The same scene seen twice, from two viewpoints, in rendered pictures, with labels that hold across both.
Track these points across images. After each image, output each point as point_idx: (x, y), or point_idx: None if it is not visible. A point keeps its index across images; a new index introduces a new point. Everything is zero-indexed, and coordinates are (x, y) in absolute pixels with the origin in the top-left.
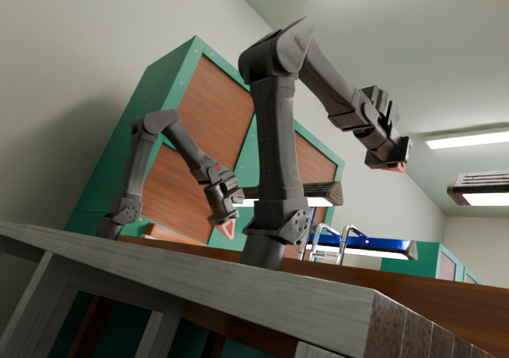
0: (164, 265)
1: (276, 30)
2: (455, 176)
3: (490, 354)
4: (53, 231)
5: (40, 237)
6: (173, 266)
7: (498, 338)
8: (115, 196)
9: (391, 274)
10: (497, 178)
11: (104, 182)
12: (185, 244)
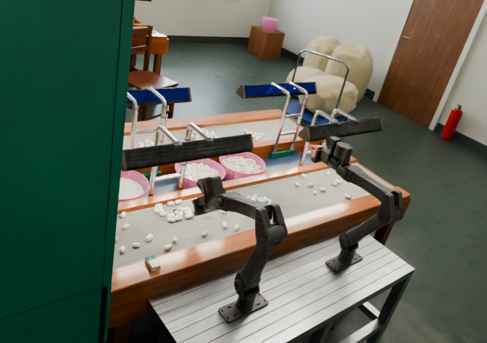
0: (386, 287)
1: (393, 198)
2: (308, 130)
3: (353, 225)
4: (327, 320)
5: (314, 328)
6: (388, 286)
7: (355, 221)
8: (95, 273)
9: (339, 218)
10: (322, 132)
11: (9, 275)
12: (237, 251)
